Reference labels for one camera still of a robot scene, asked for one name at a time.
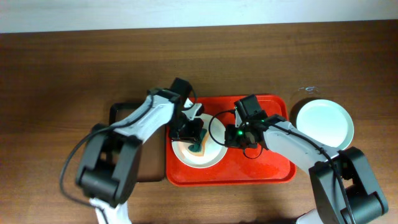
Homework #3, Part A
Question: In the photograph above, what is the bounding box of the green yellow sponge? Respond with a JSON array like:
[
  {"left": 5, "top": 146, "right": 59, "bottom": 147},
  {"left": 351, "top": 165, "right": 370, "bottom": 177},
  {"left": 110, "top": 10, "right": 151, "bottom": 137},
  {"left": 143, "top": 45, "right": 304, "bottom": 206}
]
[{"left": 188, "top": 129, "right": 208, "bottom": 156}]

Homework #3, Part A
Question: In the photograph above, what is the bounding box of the white plate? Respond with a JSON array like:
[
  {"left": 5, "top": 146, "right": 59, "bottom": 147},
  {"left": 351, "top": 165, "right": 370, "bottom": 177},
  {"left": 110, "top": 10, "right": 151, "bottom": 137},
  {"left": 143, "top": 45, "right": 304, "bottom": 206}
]
[{"left": 172, "top": 114, "right": 227, "bottom": 169}]

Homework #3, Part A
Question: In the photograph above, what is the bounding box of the pale green plate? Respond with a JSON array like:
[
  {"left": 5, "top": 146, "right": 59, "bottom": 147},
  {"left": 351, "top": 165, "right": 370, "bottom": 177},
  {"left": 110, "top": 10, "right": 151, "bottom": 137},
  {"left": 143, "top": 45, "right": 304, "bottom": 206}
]
[{"left": 295, "top": 99, "right": 354, "bottom": 150}]

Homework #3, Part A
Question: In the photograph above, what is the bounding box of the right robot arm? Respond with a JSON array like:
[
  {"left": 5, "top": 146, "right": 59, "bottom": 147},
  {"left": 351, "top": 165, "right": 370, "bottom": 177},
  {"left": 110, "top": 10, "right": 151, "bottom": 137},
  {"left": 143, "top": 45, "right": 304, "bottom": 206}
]
[{"left": 224, "top": 114, "right": 389, "bottom": 224}]

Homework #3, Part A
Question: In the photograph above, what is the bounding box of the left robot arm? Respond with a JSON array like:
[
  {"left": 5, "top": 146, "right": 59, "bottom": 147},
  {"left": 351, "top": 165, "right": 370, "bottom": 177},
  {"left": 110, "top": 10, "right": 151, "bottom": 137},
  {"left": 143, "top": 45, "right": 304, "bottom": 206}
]
[{"left": 75, "top": 85, "right": 203, "bottom": 223}]

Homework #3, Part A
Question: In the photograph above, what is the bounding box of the black rectangular tray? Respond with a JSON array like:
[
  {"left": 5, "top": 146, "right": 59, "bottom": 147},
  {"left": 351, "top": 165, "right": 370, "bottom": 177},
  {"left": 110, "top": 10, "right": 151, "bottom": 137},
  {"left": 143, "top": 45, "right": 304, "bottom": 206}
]
[{"left": 109, "top": 101, "right": 165, "bottom": 182}]

